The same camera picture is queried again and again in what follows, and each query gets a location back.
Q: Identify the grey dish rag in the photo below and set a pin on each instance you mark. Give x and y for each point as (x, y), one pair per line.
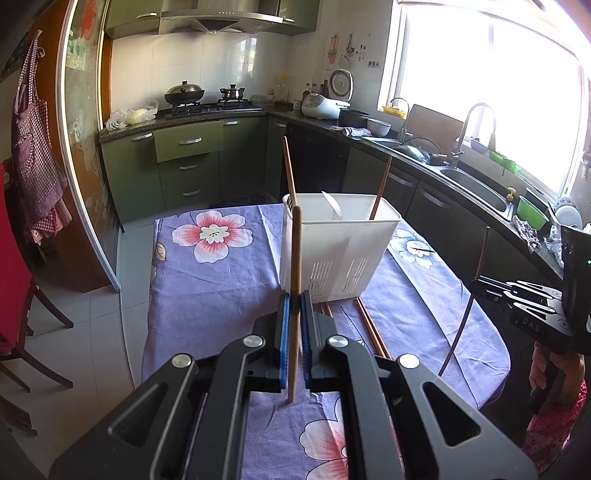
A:
(358, 132)

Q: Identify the yellow basket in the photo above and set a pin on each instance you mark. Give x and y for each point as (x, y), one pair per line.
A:
(395, 112)

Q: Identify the white rice cooker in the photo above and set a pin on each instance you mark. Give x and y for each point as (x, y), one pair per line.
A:
(321, 106)

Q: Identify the steel double sink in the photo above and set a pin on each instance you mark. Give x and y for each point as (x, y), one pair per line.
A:
(480, 194)

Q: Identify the green base cabinets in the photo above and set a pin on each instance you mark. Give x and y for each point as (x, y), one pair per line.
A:
(134, 184)

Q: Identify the checkered apron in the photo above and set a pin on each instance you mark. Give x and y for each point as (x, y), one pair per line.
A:
(32, 161)

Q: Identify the small steel faucet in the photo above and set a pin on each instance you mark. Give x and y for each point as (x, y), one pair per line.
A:
(405, 124)

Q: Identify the wall hooks with decorations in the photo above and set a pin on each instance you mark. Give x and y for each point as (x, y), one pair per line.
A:
(332, 50)

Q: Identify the white plastic bag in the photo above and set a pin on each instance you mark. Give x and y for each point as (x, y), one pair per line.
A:
(134, 115)

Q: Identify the person's right forearm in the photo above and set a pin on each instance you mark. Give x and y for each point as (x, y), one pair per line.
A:
(549, 438)

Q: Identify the grey bowl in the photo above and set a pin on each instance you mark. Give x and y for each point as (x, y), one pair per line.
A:
(378, 128)

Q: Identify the steel range hood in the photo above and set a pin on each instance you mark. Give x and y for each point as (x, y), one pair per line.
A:
(221, 16)

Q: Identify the person's right hand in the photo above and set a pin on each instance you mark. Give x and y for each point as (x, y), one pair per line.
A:
(570, 374)

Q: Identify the light wooden chopstick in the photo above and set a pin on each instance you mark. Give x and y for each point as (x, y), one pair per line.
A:
(295, 249)
(329, 311)
(288, 170)
(324, 310)

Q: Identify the green plastic container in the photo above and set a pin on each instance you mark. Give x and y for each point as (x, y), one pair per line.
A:
(503, 161)

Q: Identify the wooden cutting board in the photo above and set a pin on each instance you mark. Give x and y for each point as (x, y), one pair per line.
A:
(436, 124)

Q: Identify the purple plastic container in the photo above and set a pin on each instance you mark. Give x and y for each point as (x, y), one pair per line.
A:
(479, 146)

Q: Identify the black pan in sink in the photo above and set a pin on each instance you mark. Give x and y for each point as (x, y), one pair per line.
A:
(420, 154)

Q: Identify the black wok with lid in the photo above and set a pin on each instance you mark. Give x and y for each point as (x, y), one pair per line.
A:
(184, 94)

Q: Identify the sliding glass door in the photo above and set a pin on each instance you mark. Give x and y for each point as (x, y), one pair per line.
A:
(87, 161)

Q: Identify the red chair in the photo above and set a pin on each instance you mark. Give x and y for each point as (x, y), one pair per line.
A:
(14, 277)

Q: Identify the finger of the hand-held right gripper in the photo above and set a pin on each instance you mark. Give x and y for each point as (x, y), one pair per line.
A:
(521, 302)
(517, 285)

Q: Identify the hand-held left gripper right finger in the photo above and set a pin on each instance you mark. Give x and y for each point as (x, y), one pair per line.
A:
(305, 341)

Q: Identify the dark countertop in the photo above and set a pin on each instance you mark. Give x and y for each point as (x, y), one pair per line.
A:
(286, 113)

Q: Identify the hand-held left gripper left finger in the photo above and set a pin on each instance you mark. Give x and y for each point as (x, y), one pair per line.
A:
(284, 341)

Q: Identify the white plastic utensil holder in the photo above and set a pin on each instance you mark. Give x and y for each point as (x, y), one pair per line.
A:
(341, 249)

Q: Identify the dark brown chopstick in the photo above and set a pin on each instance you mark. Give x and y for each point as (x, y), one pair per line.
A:
(382, 184)
(375, 328)
(367, 325)
(482, 254)

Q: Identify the green drawer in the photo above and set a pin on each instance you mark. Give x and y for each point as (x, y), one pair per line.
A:
(189, 141)

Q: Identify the window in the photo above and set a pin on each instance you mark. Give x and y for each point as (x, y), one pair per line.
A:
(485, 60)

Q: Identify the tall steel faucet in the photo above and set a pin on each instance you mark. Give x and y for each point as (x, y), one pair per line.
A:
(466, 117)

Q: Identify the dark sauce bottles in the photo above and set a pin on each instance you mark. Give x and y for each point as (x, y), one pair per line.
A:
(307, 92)

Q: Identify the clear bottles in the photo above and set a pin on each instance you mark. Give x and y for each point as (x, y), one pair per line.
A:
(280, 90)

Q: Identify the yellow tap fitting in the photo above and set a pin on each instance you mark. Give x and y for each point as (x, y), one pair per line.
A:
(510, 194)

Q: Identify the green plastic bowl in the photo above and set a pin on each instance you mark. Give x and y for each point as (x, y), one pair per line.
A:
(531, 213)

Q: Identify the black inner pot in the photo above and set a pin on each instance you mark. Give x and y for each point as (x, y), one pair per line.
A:
(353, 119)

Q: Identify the steel pot with lid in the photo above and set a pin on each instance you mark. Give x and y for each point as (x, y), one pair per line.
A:
(232, 93)

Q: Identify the crumpled patterned rag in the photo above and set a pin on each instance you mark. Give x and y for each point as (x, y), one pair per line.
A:
(526, 233)

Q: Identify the black gas stove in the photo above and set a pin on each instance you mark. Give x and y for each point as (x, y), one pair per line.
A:
(212, 110)

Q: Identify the crumpled foil bag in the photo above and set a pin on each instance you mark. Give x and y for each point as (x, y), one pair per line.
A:
(553, 247)

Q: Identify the white plate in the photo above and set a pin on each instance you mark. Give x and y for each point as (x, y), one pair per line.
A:
(568, 214)

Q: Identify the purple floral tablecloth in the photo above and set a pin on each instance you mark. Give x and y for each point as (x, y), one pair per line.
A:
(207, 300)

